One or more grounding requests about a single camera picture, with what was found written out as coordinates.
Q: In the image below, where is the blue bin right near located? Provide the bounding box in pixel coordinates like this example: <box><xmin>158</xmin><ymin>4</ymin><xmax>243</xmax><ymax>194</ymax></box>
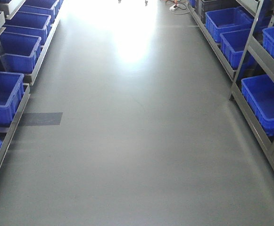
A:
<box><xmin>241</xmin><ymin>74</ymin><xmax>274</xmax><ymax>137</ymax></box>

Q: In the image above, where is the grey left shelf rack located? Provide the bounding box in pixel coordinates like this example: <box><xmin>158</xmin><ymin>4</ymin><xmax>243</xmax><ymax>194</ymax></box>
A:
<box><xmin>0</xmin><ymin>0</ymin><xmax>62</xmax><ymax>168</ymax></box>

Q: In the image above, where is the grey shelf rack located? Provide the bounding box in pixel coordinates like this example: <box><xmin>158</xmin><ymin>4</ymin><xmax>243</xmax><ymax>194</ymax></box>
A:
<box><xmin>0</xmin><ymin>0</ymin><xmax>62</xmax><ymax>168</ymax></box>
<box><xmin>188</xmin><ymin>0</ymin><xmax>274</xmax><ymax>177</ymax></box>

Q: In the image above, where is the white power strip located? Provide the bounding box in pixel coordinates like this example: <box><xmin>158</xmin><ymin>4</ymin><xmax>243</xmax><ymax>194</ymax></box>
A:
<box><xmin>169</xmin><ymin>4</ymin><xmax>179</xmax><ymax>11</ymax></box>

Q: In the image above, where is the grey right shelf rack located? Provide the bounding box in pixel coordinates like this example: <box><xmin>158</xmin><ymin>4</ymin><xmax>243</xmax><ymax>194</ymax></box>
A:
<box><xmin>188</xmin><ymin>0</ymin><xmax>274</xmax><ymax>177</ymax></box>

